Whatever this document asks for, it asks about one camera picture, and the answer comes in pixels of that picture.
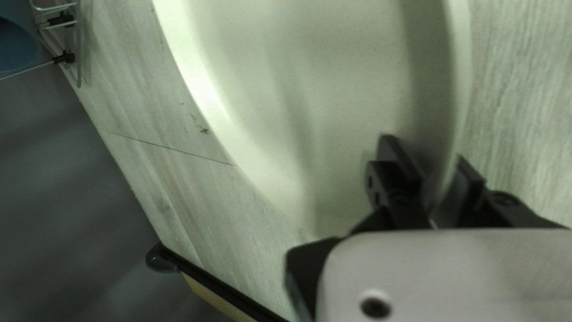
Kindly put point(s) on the pale round plate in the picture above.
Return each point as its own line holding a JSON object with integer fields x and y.
{"x": 313, "y": 89}

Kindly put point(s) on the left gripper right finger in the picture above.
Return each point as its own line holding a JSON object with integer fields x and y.
{"x": 482, "y": 210}

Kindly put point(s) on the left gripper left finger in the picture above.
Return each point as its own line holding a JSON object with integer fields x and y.
{"x": 397, "y": 192}

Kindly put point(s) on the dark blue cup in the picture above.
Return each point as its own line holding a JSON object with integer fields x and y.
{"x": 15, "y": 49}

